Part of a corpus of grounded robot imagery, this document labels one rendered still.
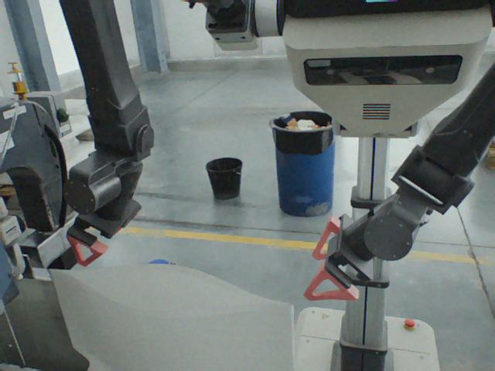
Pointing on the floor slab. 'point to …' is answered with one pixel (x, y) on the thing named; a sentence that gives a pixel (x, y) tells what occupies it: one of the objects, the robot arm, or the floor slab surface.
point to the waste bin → (305, 163)
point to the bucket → (225, 177)
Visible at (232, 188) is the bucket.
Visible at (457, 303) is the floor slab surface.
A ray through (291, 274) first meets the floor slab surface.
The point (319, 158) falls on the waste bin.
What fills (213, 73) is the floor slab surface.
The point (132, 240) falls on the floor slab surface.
